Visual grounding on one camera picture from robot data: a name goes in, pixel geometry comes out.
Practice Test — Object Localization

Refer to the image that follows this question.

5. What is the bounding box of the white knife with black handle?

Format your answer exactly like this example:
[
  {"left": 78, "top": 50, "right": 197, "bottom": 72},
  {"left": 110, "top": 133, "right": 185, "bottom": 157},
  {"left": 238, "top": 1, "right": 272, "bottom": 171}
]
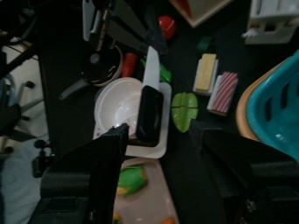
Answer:
[{"left": 134, "top": 45, "right": 164, "bottom": 144}]

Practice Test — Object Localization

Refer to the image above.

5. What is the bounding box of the red striped toy bacon block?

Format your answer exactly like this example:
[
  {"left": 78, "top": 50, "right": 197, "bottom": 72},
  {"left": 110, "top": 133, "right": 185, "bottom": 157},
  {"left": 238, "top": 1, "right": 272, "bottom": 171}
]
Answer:
[{"left": 205, "top": 71, "right": 238, "bottom": 117}]

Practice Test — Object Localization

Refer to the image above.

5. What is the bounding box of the teal plastic basket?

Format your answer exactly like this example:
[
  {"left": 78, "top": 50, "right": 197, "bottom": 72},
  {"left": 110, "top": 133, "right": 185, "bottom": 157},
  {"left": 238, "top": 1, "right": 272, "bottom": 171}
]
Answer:
[{"left": 245, "top": 50, "right": 299, "bottom": 163}]

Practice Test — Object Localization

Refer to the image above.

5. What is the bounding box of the wooden box with red inside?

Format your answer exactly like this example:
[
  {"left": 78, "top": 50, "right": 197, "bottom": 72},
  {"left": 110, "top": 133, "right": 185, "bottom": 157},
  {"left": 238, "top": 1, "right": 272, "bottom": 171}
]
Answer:
[{"left": 168, "top": 0, "right": 234, "bottom": 29}]

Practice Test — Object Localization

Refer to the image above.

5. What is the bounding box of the green toy vegetable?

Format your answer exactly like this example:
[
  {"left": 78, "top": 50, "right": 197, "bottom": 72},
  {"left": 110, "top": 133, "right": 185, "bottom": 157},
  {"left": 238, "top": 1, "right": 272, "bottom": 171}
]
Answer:
[{"left": 138, "top": 57, "right": 173, "bottom": 84}]

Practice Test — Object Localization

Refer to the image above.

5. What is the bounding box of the pink plastic tray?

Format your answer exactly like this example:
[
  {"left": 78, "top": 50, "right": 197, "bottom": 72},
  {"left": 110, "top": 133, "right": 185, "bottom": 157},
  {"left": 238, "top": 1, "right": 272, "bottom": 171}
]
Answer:
[{"left": 111, "top": 157, "right": 181, "bottom": 224}]

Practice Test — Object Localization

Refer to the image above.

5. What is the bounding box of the green yellow toy corn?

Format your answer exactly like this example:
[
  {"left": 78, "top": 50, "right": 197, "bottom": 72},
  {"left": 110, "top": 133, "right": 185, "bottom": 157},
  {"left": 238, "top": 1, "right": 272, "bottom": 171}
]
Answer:
[{"left": 115, "top": 164, "right": 149, "bottom": 198}]

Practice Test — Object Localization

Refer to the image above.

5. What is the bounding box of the black toy frying pan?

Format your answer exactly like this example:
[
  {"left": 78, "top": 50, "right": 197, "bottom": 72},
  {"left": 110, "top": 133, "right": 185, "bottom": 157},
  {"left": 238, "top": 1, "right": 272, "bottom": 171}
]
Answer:
[{"left": 58, "top": 46, "right": 125, "bottom": 101}]

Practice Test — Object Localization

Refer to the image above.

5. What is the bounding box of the white round bowl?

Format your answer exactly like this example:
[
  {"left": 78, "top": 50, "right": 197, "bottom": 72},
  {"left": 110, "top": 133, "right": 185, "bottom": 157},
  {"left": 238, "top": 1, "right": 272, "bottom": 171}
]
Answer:
[{"left": 93, "top": 76, "right": 145, "bottom": 139}]

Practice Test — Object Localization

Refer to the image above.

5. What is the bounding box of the red toy tomato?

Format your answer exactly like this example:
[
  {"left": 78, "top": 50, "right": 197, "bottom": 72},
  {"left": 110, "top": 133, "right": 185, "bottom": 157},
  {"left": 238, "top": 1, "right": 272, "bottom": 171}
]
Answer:
[{"left": 156, "top": 15, "right": 177, "bottom": 41}]

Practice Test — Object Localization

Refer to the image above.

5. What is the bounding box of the green toy leaf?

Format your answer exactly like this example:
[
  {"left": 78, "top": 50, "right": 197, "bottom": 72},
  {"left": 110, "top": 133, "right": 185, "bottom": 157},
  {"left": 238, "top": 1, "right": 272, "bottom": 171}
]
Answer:
[{"left": 170, "top": 92, "right": 200, "bottom": 134}]

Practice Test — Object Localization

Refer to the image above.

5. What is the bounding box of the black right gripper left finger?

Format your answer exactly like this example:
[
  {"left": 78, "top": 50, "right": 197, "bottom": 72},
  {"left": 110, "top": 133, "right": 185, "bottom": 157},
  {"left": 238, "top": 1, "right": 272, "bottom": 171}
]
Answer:
[{"left": 26, "top": 122, "right": 130, "bottom": 224}]

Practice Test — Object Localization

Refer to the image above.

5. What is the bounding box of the orange toy food piece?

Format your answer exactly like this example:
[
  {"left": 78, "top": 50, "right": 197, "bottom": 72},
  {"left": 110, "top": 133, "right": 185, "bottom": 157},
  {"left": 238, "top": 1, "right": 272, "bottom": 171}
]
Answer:
[{"left": 160, "top": 216, "right": 177, "bottom": 224}]

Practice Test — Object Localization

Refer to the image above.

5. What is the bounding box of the dark green toy piece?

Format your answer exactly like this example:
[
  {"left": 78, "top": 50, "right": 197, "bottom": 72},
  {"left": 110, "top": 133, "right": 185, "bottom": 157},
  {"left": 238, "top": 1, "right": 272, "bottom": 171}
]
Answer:
[{"left": 196, "top": 36, "right": 213, "bottom": 55}]

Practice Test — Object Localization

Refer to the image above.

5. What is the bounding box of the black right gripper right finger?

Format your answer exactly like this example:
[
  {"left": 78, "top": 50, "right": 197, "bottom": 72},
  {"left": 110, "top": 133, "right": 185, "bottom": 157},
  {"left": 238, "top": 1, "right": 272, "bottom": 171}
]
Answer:
[{"left": 188, "top": 120, "right": 299, "bottom": 224}]

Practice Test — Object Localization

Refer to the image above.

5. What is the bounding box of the white toy dish rack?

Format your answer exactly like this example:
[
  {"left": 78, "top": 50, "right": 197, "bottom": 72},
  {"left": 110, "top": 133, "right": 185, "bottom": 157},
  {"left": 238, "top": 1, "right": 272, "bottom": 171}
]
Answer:
[{"left": 240, "top": 0, "right": 299, "bottom": 46}]

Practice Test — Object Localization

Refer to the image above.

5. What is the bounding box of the yellow toy butter block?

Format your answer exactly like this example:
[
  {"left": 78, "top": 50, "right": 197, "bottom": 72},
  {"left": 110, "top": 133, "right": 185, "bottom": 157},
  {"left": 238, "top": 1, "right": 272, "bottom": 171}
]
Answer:
[{"left": 190, "top": 52, "right": 220, "bottom": 96}]

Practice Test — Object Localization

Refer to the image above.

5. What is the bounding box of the white rectangular tray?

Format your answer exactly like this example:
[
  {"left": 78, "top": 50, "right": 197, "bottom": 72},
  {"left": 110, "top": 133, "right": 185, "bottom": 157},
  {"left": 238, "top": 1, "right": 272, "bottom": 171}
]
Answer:
[{"left": 91, "top": 81, "right": 173, "bottom": 159}]

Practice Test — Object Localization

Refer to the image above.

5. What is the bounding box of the red toy sausage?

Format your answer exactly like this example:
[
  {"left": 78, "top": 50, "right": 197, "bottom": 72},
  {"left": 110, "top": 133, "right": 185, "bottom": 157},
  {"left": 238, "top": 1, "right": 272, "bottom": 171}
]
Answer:
[{"left": 121, "top": 52, "right": 138, "bottom": 78}]

